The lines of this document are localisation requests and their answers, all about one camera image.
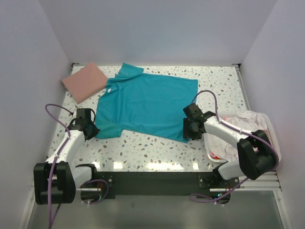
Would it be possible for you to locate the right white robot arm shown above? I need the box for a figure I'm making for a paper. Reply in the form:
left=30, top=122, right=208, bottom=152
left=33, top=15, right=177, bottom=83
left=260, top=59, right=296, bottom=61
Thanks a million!
left=183, top=103, right=279, bottom=187

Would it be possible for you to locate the orange t shirt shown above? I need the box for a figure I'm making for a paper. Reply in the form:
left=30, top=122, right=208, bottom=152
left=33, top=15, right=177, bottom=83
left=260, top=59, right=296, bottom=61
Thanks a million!
left=210, top=151, right=221, bottom=160

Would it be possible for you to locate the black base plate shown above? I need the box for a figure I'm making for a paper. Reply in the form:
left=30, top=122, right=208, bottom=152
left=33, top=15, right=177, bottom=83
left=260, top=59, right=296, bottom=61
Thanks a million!
left=81, top=172, right=239, bottom=202

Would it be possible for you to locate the aluminium front rail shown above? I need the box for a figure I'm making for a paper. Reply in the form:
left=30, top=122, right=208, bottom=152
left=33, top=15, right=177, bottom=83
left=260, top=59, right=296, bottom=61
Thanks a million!
left=30, top=169, right=283, bottom=191

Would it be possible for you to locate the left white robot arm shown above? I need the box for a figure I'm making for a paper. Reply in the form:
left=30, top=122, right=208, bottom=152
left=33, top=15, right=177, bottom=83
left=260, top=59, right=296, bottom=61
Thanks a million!
left=33, top=108, right=100, bottom=205

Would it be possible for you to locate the white plastic basket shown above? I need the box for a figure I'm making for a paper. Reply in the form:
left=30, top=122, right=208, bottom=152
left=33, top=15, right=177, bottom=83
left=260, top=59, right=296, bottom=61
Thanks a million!
left=203, top=111, right=282, bottom=163

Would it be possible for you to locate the folded pink t shirt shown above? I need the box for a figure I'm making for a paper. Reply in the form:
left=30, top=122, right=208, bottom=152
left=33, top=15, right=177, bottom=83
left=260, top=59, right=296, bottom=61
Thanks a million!
left=62, top=62, right=108, bottom=104

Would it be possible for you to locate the teal t shirt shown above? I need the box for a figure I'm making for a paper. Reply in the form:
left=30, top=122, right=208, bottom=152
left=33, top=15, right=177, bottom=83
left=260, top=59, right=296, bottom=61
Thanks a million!
left=95, top=63, right=198, bottom=142

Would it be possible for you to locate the white t shirt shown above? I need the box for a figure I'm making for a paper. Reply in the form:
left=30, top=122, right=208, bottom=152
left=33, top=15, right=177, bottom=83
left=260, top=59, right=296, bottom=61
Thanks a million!
left=204, top=117, right=254, bottom=149

